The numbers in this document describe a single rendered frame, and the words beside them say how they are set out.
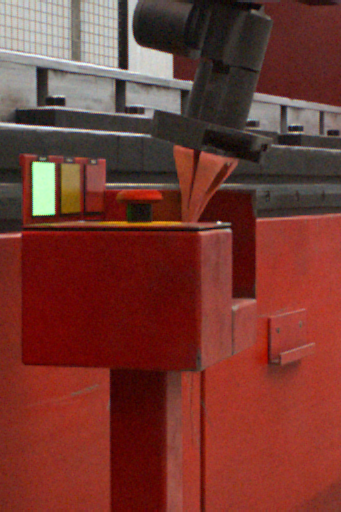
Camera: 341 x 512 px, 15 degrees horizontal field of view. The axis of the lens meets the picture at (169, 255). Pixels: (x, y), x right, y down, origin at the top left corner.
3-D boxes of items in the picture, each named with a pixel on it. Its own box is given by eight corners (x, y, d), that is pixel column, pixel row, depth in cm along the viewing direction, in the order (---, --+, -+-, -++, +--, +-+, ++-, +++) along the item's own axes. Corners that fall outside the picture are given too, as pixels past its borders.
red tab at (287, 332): (280, 365, 189) (280, 317, 189) (268, 364, 190) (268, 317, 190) (315, 353, 203) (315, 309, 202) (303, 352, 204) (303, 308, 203)
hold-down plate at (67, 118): (53, 132, 147) (53, 105, 147) (13, 133, 149) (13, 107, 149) (170, 140, 174) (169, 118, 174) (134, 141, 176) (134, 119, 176)
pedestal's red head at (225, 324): (200, 373, 105) (200, 152, 104) (20, 365, 109) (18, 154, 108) (257, 344, 124) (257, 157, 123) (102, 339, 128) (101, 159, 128)
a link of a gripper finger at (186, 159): (174, 220, 124) (198, 125, 122) (244, 240, 122) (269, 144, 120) (153, 222, 117) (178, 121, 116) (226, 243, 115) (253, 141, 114)
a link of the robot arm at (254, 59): (259, 1, 113) (286, 13, 118) (193, -13, 116) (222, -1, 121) (239, 78, 114) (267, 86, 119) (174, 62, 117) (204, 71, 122)
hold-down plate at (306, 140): (300, 150, 219) (300, 132, 219) (270, 150, 221) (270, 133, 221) (355, 154, 245) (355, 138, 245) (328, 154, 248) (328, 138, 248)
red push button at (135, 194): (154, 231, 109) (154, 189, 108) (109, 231, 110) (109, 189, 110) (168, 230, 112) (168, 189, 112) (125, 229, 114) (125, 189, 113)
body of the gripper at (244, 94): (168, 131, 123) (188, 55, 122) (269, 158, 120) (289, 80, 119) (147, 128, 117) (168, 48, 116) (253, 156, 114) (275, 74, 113)
